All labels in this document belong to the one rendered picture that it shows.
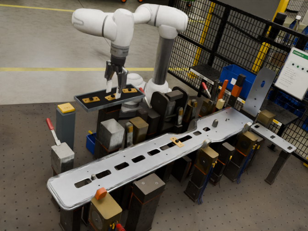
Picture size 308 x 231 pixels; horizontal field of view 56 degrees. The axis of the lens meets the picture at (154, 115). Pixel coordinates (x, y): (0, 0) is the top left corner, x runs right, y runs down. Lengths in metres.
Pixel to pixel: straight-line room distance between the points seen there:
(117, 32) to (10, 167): 0.96
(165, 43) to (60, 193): 1.16
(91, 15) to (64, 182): 0.74
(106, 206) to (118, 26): 0.76
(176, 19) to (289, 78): 0.94
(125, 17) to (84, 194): 0.78
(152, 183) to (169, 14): 1.03
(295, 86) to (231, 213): 1.02
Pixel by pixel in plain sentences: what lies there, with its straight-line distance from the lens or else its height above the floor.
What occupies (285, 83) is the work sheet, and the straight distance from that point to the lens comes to 2.32.
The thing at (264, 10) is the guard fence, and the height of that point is 1.38.
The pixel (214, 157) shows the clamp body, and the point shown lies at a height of 1.04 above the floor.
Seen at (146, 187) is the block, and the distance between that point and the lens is 1.29.
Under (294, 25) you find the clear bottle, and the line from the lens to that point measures 2.34.
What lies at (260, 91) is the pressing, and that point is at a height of 1.17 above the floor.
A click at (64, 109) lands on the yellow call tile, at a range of 1.44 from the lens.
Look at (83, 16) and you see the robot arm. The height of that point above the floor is 1.56.
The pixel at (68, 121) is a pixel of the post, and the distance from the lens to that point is 1.47.
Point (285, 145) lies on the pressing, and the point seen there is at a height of 1.00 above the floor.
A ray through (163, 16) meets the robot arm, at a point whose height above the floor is 1.51.
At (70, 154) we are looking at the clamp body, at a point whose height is 1.06.
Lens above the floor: 1.97
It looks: 33 degrees down
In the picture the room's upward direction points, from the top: 14 degrees clockwise
